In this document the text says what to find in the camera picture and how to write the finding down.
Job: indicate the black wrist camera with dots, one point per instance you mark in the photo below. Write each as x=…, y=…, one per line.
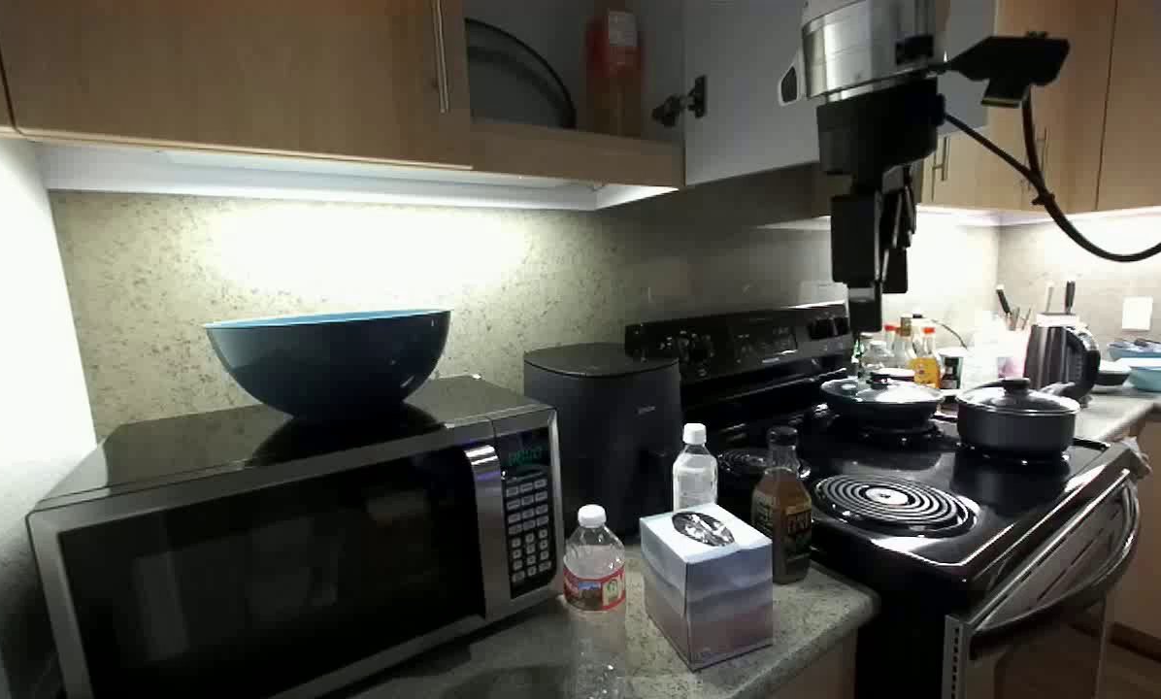
x=1012, y=64

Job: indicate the under-cabinet light strip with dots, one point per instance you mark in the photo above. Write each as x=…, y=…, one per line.
x=319, y=178

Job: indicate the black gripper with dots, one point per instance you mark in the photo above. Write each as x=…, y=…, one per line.
x=879, y=129

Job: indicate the large blue bowl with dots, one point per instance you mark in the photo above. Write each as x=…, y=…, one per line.
x=333, y=360

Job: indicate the black lidded pot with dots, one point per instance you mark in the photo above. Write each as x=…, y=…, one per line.
x=1016, y=421

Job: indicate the black lidded flat pan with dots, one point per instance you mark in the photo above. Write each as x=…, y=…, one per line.
x=882, y=403

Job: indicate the white wall outlet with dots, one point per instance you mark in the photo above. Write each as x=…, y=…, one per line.
x=1134, y=315

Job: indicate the cube tissue box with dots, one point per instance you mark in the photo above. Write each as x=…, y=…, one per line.
x=708, y=590

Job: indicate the yellow oil bottle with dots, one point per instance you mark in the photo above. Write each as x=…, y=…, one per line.
x=931, y=362

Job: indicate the brown sauce bottle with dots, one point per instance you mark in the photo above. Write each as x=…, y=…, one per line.
x=783, y=518

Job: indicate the white-lined cabinet door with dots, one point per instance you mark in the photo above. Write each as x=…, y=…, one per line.
x=746, y=80

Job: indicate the metal cabinet hinge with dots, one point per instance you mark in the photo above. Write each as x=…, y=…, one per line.
x=680, y=102

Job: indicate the white-cap white-label bottle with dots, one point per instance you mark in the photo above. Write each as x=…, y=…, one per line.
x=695, y=474

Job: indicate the black-rimmed grey plate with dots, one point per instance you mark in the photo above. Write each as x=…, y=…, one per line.
x=514, y=82

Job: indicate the black air fryer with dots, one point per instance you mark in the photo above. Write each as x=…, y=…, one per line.
x=600, y=428

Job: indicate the steel electric kettle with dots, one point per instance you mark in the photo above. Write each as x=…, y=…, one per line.
x=1058, y=355

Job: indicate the clear red-label water bottle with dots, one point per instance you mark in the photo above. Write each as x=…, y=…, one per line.
x=593, y=586

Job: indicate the yellow red pasta package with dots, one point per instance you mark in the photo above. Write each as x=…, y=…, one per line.
x=615, y=72

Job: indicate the black steel microwave oven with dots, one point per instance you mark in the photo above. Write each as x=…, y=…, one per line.
x=280, y=557

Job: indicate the wooden wall cabinet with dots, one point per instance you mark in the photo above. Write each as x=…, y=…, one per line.
x=215, y=64

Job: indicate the wooden cabinets beside hood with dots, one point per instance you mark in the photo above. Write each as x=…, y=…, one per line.
x=1124, y=120

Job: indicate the black electric stove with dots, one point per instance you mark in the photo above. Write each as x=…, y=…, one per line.
x=940, y=544

